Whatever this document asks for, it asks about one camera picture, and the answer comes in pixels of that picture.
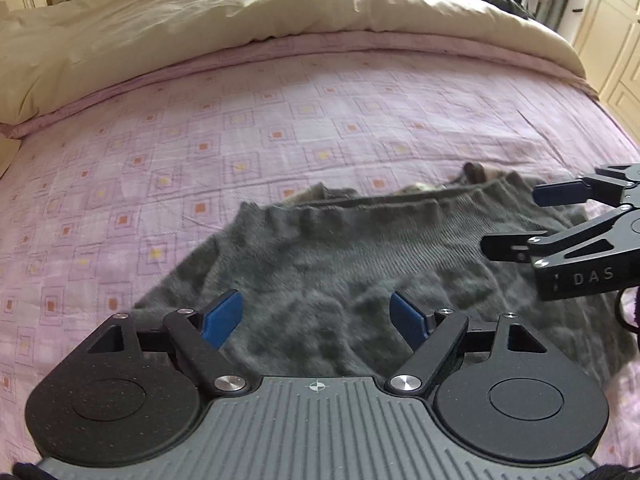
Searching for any cream duvet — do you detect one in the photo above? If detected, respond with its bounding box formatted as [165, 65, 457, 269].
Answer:
[0, 0, 601, 128]

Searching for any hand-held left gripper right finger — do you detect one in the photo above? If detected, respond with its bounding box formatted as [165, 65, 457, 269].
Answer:
[383, 291, 548, 397]

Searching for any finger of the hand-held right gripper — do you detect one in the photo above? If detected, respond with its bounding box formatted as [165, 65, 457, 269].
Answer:
[480, 204, 640, 267]
[533, 162, 640, 211]

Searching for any pink patterned bed sheet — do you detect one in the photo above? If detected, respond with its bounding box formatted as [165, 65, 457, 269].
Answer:
[0, 27, 640, 466]

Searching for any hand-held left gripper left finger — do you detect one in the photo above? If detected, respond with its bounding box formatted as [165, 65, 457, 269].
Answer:
[85, 288, 252, 397]

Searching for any grey argyle sweater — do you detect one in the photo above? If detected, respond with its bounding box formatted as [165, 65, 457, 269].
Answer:
[131, 161, 637, 387]

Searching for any cream wardrobe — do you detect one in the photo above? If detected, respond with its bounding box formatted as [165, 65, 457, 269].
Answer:
[570, 0, 640, 128]

